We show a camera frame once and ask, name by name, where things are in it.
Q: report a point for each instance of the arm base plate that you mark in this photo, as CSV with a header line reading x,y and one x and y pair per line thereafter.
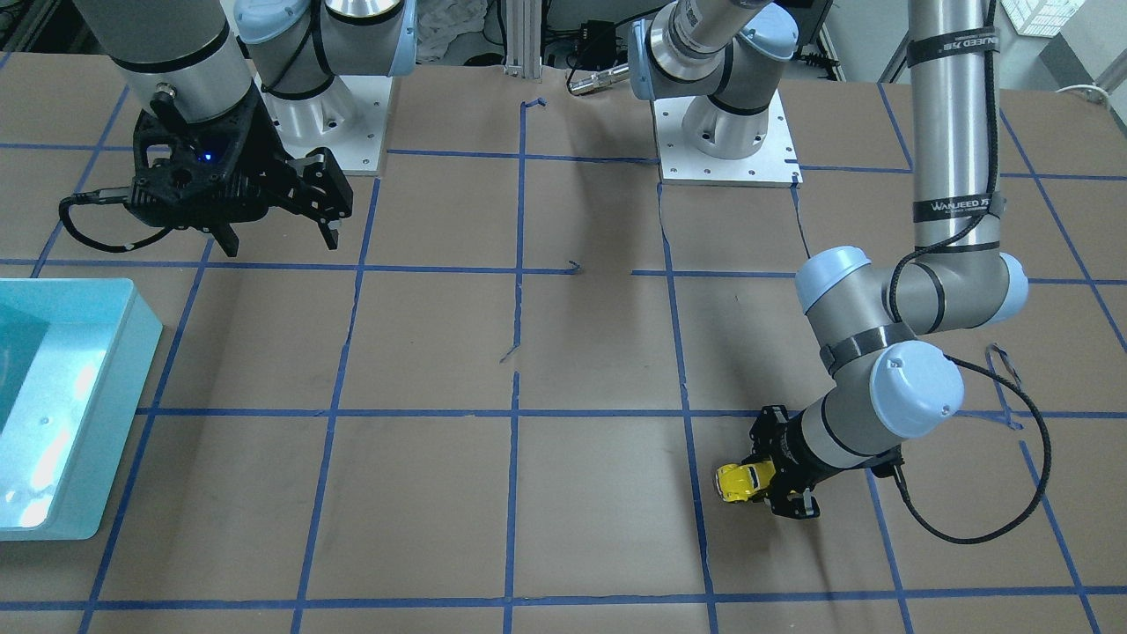
x,y
349,118
701,145

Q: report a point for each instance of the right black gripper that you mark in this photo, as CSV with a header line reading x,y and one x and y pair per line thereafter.
x,y
261,146

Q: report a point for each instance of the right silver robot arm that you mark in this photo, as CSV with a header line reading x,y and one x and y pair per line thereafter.
x,y
288,49

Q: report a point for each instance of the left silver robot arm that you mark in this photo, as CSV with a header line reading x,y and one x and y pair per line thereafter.
x,y
890,385

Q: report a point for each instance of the black power adapter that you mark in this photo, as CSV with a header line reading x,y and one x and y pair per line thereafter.
x,y
596,46

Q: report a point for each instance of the silver metal cylinder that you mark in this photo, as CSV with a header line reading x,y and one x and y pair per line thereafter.
x,y
599,80

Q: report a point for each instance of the yellow toy beetle car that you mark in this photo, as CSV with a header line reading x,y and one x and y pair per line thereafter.
x,y
736,483

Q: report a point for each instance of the white crumpled cloth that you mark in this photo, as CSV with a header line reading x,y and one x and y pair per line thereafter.
x,y
440,22

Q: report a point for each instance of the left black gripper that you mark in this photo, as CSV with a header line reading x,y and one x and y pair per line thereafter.
x,y
793,449

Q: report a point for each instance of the aluminium frame post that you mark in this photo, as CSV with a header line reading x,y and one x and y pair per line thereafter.
x,y
523,39

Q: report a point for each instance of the light blue plastic bin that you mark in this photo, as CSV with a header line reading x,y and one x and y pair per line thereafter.
x,y
75,353

